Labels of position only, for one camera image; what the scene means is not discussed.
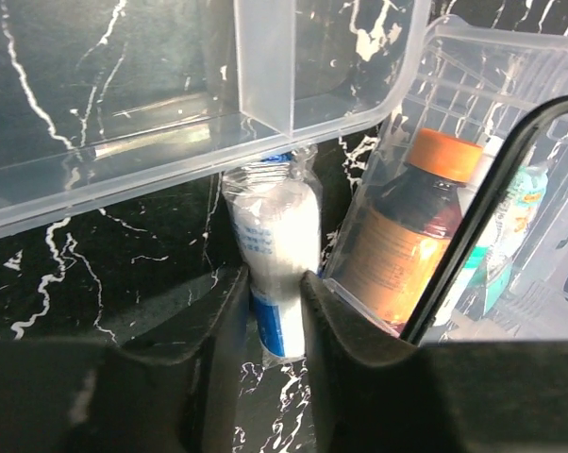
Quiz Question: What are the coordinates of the white medicine bottle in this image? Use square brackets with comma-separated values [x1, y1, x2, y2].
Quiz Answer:
[432, 136, 507, 327]

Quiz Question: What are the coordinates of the amber bottle orange cap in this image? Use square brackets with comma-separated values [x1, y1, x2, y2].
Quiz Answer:
[333, 128, 482, 331]

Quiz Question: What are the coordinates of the clear compartment organizer tray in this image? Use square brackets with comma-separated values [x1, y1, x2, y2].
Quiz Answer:
[0, 1, 430, 239]

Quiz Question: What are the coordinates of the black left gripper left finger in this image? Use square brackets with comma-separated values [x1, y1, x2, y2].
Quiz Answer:
[0, 267, 249, 452]

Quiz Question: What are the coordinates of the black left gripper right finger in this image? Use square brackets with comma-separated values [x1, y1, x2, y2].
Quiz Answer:
[300, 273, 568, 452]

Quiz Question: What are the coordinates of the clear medicine kit box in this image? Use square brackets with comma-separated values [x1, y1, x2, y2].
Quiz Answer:
[325, 16, 568, 342]

